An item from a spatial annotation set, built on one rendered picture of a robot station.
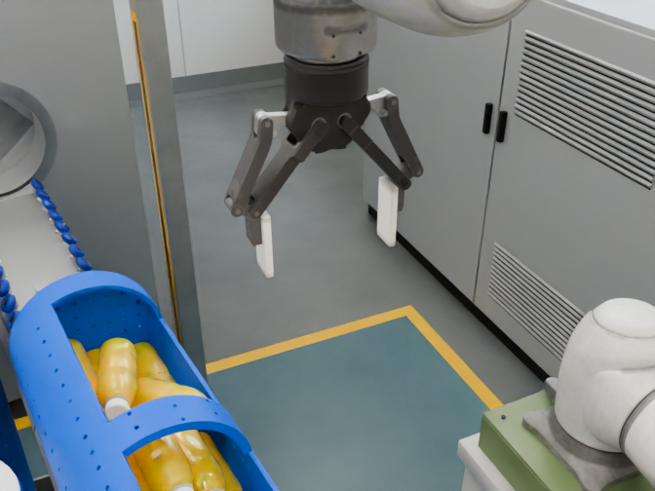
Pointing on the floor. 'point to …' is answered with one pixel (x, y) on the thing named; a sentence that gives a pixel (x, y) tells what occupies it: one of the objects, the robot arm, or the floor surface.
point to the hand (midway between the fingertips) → (327, 245)
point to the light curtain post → (168, 172)
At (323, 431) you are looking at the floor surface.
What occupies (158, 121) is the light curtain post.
